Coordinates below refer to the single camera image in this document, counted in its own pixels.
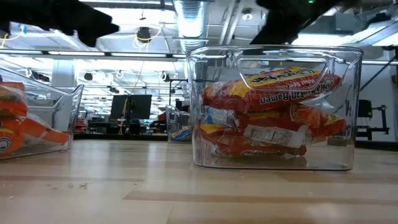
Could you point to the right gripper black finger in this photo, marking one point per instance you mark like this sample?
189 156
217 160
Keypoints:
273 39

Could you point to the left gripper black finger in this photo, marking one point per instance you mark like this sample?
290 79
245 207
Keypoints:
93 25
88 41

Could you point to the orange Maruchan ramen packet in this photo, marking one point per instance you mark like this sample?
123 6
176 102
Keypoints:
9 141
12 99
37 130

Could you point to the blue Maruchan ramen packet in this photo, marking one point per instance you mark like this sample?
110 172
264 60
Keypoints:
182 133

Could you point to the black computer monitor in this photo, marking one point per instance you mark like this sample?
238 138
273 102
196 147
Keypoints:
140 107
119 107

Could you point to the black diagonal pole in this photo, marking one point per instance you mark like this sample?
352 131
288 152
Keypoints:
381 73

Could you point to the black monitor stand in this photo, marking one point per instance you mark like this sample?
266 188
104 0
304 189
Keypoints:
363 109

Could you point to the small clear plastic bin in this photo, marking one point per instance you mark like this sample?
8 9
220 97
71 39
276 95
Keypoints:
174 118

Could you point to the large clear plastic bin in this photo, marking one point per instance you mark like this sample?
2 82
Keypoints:
351 155

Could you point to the black overhead camera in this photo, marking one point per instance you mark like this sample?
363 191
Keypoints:
143 33

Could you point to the aluminium frame bar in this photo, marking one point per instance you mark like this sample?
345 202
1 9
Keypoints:
140 56

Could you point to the silver ventilation duct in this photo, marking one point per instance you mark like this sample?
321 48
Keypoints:
189 21

